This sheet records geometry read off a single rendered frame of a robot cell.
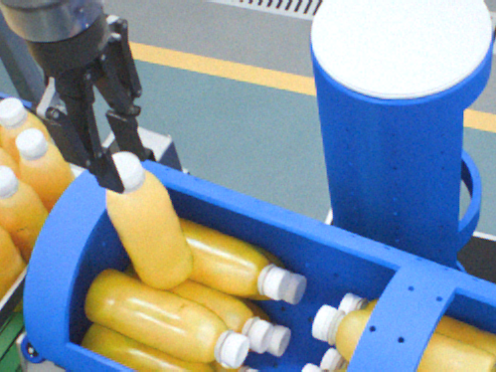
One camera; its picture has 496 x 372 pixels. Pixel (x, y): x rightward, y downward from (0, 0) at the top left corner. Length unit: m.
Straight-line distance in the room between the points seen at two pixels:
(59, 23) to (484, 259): 1.64
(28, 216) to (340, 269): 0.46
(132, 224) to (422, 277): 0.32
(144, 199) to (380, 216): 0.72
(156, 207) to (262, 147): 1.69
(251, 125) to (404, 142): 1.31
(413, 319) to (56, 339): 0.43
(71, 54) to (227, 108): 2.00
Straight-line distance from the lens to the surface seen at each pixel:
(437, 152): 1.62
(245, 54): 3.04
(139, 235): 1.14
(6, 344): 1.54
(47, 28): 0.89
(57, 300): 1.20
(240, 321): 1.25
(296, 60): 3.00
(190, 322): 1.19
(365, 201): 1.74
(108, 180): 1.08
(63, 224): 1.20
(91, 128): 1.01
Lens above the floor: 2.17
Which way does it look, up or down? 56 degrees down
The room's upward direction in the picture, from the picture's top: 10 degrees counter-clockwise
